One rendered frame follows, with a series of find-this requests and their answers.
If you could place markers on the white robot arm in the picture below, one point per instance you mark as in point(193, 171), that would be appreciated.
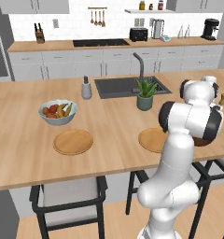
point(179, 161)

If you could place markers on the pale blue fruit bowl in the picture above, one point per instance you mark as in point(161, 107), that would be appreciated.
point(58, 119)

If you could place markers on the dark brown bowl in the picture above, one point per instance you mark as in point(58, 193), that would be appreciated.
point(201, 142)

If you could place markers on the dark grey sink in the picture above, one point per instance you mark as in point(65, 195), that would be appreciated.
point(117, 87)

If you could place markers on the green plant in pot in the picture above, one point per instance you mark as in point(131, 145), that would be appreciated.
point(145, 101)

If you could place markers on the grey soap dispenser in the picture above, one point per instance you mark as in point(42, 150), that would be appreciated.
point(86, 91)

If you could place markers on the round wooden plate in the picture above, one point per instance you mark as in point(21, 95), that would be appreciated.
point(73, 142)
point(151, 140)

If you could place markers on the yellow banana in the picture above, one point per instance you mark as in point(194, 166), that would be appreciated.
point(68, 109)

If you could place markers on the red apple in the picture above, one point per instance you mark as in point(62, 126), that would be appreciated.
point(53, 108)

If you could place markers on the dark grey tap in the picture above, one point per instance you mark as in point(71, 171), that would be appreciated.
point(141, 67)

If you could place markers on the orange fruit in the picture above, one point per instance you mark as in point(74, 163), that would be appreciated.
point(45, 110)

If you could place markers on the grey base cupboard run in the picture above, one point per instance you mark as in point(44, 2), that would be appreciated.
point(70, 63)

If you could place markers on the black hob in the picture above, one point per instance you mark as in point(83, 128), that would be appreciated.
point(100, 42)

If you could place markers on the black toaster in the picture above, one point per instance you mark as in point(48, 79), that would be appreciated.
point(138, 34)

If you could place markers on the small teal kitchen scale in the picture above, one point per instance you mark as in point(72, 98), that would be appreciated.
point(165, 38)

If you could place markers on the silver kettle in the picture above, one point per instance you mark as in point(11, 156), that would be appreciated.
point(157, 29)

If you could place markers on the wooden knife block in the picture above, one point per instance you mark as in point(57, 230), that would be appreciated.
point(39, 35)

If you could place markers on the clear glass bottle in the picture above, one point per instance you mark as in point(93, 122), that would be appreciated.
point(187, 32)
point(180, 32)

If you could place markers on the wooden pepper mill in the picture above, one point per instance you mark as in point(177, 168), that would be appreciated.
point(222, 99)

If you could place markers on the yellow jar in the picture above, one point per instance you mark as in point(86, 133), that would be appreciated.
point(142, 5)

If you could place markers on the small dark jar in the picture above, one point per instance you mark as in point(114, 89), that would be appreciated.
point(151, 7)

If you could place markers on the red jar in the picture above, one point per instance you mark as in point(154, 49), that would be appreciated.
point(160, 5)

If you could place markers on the black coffee machine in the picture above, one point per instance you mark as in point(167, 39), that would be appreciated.
point(210, 28)

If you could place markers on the grey double wall socket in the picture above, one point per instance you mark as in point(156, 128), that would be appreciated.
point(139, 22)

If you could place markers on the wooden rail with hanging tools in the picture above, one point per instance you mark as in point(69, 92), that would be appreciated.
point(97, 15)

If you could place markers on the white wall shelf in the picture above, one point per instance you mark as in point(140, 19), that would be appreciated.
point(149, 11)

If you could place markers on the grey wall cupboards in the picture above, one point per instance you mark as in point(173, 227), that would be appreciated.
point(34, 6)
point(198, 5)

